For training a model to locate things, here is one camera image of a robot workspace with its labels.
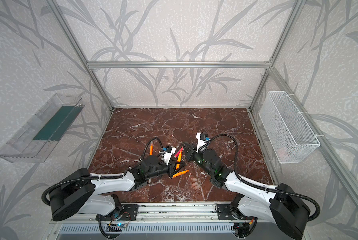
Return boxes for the orange highlighter pair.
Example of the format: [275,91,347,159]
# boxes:
[176,151,183,170]

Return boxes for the pink highlighter pair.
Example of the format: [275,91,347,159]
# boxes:
[174,147,183,158]

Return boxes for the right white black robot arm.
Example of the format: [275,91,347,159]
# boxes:
[183,143,311,240]

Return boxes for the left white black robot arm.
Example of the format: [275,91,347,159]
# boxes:
[41,155,185,222]

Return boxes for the translucent pen cap lowest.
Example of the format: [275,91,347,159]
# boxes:
[192,183,201,190]

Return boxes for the small green circuit board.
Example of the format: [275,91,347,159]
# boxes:
[107,223,128,232]

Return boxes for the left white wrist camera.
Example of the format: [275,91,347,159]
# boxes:
[160,145,176,166]

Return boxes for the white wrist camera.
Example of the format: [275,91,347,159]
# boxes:
[160,145,176,166]
[196,133,210,153]

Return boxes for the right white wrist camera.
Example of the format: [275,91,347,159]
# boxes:
[196,133,210,153]

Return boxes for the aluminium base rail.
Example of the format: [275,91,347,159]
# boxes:
[48,201,303,224]

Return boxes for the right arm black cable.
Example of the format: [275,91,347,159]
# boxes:
[207,133,321,222]

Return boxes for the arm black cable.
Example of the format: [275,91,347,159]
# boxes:
[41,137,165,207]
[207,133,321,222]

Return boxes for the aluminium frame crossbar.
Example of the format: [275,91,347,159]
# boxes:
[87,61,270,69]

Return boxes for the white wire mesh basket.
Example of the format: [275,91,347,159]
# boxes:
[259,91,321,164]

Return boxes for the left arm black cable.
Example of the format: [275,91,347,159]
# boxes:
[41,137,165,207]

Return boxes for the clear plastic wall tray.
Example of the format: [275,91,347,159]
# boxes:
[0,94,85,163]

